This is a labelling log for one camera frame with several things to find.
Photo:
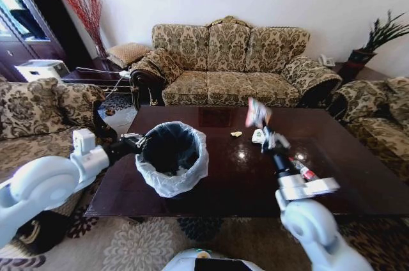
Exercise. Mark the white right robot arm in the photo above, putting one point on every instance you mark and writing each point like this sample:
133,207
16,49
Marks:
314,220

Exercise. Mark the floral armchair with cushion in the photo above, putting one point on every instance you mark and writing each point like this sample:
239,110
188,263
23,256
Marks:
380,114

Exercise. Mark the dark wooden glass cabinet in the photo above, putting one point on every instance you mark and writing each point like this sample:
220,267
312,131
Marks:
35,18

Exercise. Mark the white boxy appliance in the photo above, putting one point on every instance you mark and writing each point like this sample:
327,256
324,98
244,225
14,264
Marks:
41,69

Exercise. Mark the green leafy plant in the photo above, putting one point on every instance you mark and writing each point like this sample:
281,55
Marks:
385,33

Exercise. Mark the red decorative branches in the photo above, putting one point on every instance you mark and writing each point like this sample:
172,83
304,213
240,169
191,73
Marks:
89,18

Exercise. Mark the white telephone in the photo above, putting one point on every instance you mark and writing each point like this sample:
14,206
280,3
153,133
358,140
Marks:
326,60

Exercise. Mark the white robot front shell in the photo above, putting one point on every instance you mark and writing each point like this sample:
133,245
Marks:
211,259

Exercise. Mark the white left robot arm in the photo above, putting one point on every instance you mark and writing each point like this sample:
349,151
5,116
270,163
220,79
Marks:
38,184

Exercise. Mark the floral armchair with dark trim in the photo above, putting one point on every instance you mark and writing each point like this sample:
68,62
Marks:
35,111

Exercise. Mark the black bin with white liner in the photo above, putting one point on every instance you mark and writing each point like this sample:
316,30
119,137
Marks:
172,159

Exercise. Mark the red white snack wrapper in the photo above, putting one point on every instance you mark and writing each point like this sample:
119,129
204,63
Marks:
257,112

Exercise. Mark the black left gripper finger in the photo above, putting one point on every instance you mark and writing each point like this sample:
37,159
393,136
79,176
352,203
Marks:
139,144
132,135

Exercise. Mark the white power strip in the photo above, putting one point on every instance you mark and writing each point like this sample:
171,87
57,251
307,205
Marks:
125,74

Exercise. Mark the dark wooden coffee table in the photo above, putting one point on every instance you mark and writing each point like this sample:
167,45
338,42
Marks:
236,175

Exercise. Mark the patterned floral rug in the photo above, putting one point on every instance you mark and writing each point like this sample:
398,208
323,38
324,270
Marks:
134,245

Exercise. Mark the gold patterned cushion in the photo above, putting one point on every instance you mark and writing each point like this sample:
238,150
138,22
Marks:
126,52

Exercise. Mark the floral three-seat sofa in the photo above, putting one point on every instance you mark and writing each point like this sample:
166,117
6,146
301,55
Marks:
230,69

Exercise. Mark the dark wooden side table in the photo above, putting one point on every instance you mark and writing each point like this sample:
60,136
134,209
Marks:
367,73

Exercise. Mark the crumpled yellowish paper scrap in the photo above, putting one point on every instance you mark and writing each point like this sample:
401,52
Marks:
236,134

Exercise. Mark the red white tube wrapper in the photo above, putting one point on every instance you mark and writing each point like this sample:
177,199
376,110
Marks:
302,168

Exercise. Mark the dark side table with rails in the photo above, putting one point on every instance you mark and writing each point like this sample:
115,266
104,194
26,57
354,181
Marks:
96,79

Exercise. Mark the dark red plant pot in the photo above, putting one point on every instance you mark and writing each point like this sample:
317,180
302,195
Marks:
361,57

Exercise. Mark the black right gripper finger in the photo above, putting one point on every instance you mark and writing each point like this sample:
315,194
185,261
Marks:
265,140
279,139

